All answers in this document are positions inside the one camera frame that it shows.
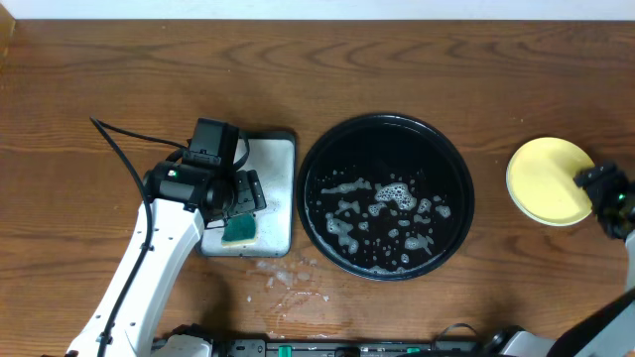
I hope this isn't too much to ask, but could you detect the yellow plate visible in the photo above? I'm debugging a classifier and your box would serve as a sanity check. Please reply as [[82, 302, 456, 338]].
[[506, 137, 594, 226]]

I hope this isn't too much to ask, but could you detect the black rectangular soapy tray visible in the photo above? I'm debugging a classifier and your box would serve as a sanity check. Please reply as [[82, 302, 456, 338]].
[[196, 131, 296, 258]]

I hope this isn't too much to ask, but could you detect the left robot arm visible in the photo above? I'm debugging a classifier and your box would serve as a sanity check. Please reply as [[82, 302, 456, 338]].
[[66, 118, 267, 356]]

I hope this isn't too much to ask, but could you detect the left black cable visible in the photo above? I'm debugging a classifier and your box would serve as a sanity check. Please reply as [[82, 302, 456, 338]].
[[88, 116, 190, 357]]

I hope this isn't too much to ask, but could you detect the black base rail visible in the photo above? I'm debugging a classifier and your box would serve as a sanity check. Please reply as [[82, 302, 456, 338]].
[[148, 324, 497, 357]]

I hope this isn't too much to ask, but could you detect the black round tray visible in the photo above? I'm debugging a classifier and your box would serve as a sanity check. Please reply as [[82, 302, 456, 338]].
[[297, 113, 475, 281]]

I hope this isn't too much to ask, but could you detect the green yellow sponge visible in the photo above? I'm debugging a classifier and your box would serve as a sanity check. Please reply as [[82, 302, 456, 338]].
[[221, 214, 257, 246]]

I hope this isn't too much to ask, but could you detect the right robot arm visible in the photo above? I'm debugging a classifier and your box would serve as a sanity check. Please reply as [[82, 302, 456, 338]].
[[482, 162, 634, 357]]

